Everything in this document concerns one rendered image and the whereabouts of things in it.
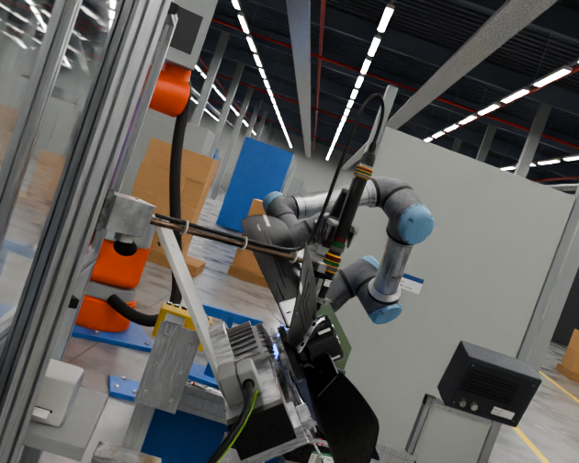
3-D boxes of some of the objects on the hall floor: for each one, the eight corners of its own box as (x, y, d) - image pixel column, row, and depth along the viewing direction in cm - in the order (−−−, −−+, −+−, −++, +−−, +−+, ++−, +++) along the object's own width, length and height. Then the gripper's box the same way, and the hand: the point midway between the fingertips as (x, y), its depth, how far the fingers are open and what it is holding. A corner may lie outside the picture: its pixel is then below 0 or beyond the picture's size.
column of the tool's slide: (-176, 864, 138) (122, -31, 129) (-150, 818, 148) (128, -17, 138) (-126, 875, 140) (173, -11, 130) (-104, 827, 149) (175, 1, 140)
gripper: (343, 250, 203) (358, 260, 182) (304, 237, 201) (316, 245, 180) (353, 221, 202) (369, 228, 181) (315, 208, 201) (327, 213, 180)
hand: (346, 226), depth 182 cm, fingers closed on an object, 4 cm apart
